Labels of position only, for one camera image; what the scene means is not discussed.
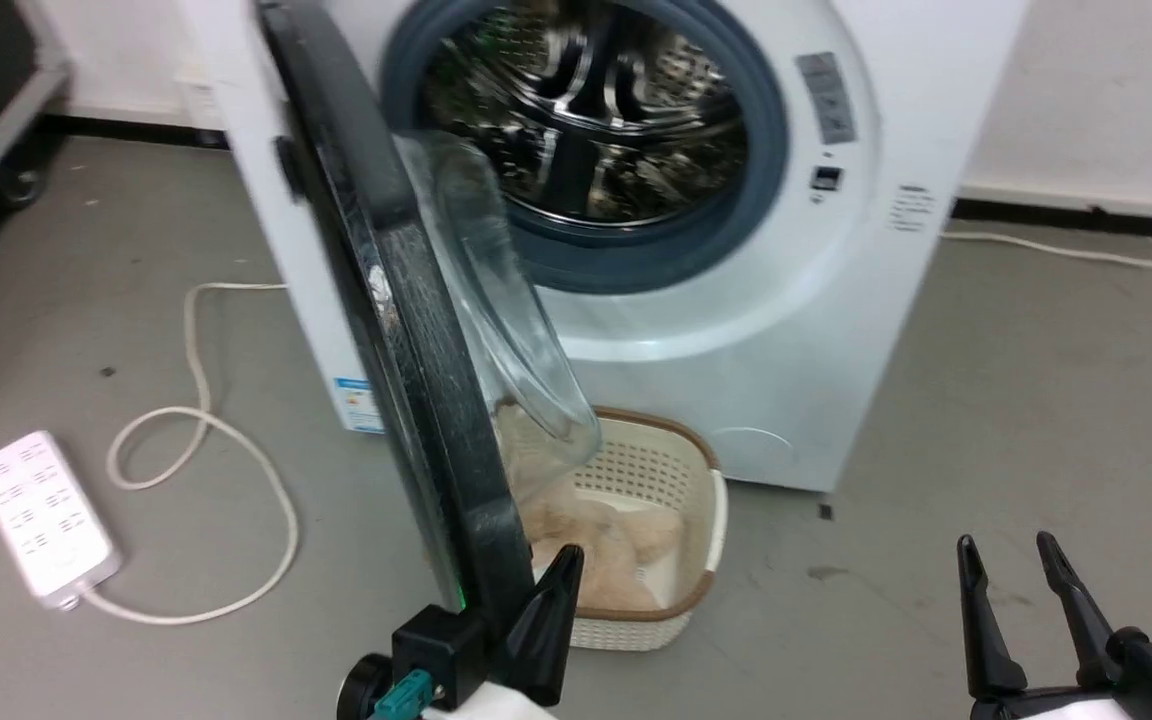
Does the black round washing machine door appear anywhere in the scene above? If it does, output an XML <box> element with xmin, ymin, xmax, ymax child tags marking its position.
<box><xmin>256</xmin><ymin>0</ymin><xmax>605</xmax><ymax>641</ymax></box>

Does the white power strip cable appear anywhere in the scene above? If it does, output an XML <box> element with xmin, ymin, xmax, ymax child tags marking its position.
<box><xmin>79</xmin><ymin>281</ymin><xmax>300</xmax><ymax>628</ymax></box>

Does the blue energy label sticker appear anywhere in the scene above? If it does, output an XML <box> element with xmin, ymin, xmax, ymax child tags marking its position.
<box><xmin>332</xmin><ymin>376</ymin><xmax>386</xmax><ymax>435</ymax></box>

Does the grey-blue rubber door gasket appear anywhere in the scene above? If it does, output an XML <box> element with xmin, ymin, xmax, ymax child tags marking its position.
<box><xmin>379</xmin><ymin>0</ymin><xmax>791</xmax><ymax>297</ymax></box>

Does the white cable by wall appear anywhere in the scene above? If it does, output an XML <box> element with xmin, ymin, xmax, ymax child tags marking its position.
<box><xmin>940</xmin><ymin>230</ymin><xmax>1152</xmax><ymax>272</ymax></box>

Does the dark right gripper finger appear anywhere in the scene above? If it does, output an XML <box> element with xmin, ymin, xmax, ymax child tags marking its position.
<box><xmin>1035</xmin><ymin>530</ymin><xmax>1124</xmax><ymax>691</ymax></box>
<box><xmin>955</xmin><ymin>534</ymin><xmax>1029</xmax><ymax>702</ymax></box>

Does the white power strip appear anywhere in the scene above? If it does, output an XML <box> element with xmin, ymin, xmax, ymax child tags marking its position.
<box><xmin>0</xmin><ymin>430</ymin><xmax>124</xmax><ymax>612</ymax></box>

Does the grey rectangular sticker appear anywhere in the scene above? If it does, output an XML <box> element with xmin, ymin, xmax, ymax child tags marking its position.
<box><xmin>795</xmin><ymin>51</ymin><xmax>859</xmax><ymax>147</ymax></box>

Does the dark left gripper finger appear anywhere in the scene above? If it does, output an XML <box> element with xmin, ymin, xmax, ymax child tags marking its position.
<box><xmin>496</xmin><ymin>544</ymin><xmax>586</xmax><ymax>708</ymax></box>

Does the white brown-rimmed laundry basket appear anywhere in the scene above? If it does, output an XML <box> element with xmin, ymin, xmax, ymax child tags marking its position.
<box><xmin>524</xmin><ymin>405</ymin><xmax>730</xmax><ymax>654</ymax></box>

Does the white front-load washing machine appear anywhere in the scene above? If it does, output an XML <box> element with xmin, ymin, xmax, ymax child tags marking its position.
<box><xmin>176</xmin><ymin>0</ymin><xmax>1032</xmax><ymax>494</ymax></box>

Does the beige cloth in basket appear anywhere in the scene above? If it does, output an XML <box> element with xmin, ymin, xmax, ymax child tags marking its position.
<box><xmin>494</xmin><ymin>400</ymin><xmax>686</xmax><ymax>614</ymax></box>

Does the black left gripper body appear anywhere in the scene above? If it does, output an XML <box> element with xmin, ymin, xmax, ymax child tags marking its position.
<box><xmin>337</xmin><ymin>603</ymin><xmax>509</xmax><ymax>720</ymax></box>

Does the shiny steel washer drum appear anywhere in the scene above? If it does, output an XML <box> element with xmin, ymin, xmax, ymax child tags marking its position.
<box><xmin>423</xmin><ymin>0</ymin><xmax>750</xmax><ymax>228</ymax></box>

